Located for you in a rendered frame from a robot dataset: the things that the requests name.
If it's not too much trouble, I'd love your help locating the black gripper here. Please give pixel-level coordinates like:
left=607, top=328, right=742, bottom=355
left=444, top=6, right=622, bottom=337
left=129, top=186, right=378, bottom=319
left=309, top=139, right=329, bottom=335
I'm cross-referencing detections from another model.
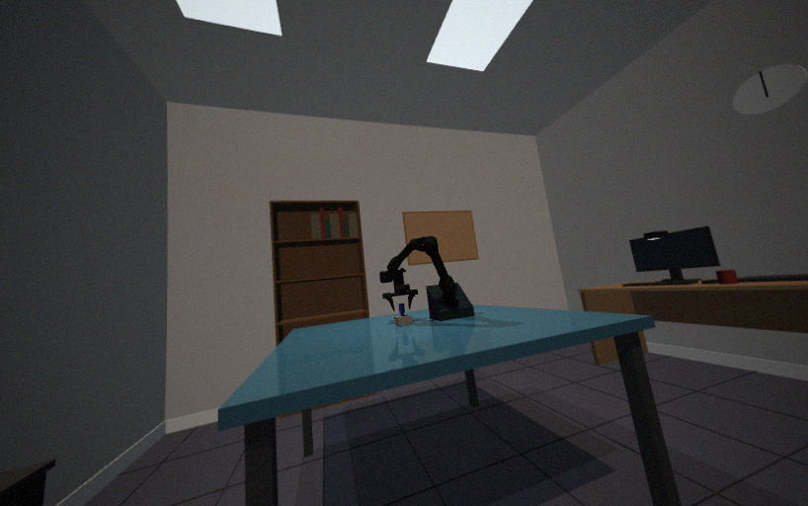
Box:
left=382, top=281, right=418, bottom=311

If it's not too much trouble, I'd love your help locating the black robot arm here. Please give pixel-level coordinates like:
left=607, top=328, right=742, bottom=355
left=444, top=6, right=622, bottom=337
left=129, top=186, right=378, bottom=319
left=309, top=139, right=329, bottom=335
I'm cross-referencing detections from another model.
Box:
left=379, top=236, right=457, bottom=306

